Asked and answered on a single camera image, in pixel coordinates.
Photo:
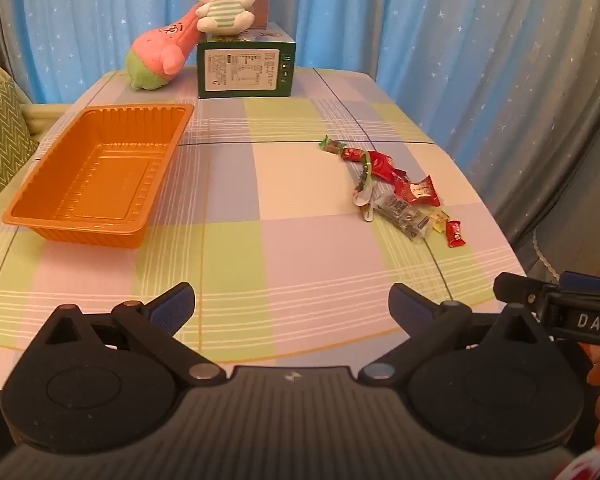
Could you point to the pink and green plush toy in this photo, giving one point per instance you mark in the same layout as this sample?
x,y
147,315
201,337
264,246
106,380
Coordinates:
x,y
162,50

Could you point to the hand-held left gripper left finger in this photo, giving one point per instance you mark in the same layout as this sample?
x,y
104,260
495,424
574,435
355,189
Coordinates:
x,y
172,306

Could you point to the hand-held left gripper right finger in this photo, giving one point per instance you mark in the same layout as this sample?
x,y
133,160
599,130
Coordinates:
x,y
410,306

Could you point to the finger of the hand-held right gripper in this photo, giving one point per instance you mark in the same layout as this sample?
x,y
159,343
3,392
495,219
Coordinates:
x,y
515,287
585,280

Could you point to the dark red candy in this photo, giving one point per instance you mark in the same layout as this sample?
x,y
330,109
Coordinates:
x,y
397,177

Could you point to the green zigzag cushion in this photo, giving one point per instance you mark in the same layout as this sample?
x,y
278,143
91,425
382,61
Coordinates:
x,y
2,130

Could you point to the red packet with white label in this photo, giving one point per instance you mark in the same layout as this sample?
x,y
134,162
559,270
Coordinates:
x,y
420,192

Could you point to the light green sofa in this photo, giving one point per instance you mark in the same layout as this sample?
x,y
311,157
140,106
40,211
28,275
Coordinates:
x,y
45,115

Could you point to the pastel checked tablecloth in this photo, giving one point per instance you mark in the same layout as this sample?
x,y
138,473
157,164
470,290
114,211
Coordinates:
x,y
290,240

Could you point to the blue star curtain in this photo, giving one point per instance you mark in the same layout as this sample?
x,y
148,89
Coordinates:
x,y
380,20

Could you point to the green candy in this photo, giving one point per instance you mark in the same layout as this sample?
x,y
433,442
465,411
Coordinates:
x,y
330,145

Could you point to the orange plastic tray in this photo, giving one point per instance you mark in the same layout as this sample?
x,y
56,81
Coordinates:
x,y
105,180

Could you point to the small yellow candy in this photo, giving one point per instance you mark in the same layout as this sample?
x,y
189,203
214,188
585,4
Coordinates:
x,y
439,221

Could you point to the green cardboard box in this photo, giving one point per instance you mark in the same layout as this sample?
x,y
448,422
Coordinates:
x,y
245,67

